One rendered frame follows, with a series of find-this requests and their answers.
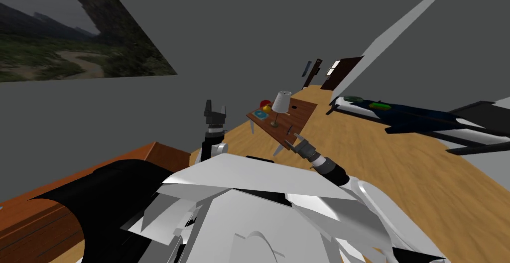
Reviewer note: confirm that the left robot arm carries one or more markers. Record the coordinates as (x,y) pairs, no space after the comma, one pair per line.
(209,148)

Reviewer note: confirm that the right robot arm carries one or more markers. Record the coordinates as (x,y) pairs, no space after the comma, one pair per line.
(334,172)

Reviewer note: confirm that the narrow dark brown door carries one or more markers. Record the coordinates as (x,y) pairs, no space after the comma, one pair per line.
(313,72)

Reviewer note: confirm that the brown wooden table with lamp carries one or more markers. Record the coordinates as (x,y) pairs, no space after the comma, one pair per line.
(297,116)

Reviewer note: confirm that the bed with dark blue cover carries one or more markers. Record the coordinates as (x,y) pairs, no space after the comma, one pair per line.
(418,117)

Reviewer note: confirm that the landscape picture on wall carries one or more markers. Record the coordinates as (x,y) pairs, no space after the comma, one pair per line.
(59,36)

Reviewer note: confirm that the small dark wall picture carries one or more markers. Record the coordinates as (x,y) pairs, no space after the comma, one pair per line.
(306,68)

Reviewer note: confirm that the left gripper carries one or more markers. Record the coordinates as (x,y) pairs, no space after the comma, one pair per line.
(215,118)

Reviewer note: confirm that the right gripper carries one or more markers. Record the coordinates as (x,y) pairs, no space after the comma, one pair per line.
(305,148)

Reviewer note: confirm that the brown wooden cabinet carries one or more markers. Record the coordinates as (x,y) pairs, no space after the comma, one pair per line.
(24,231)

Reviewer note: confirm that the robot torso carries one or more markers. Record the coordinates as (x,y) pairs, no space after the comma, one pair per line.
(247,223)

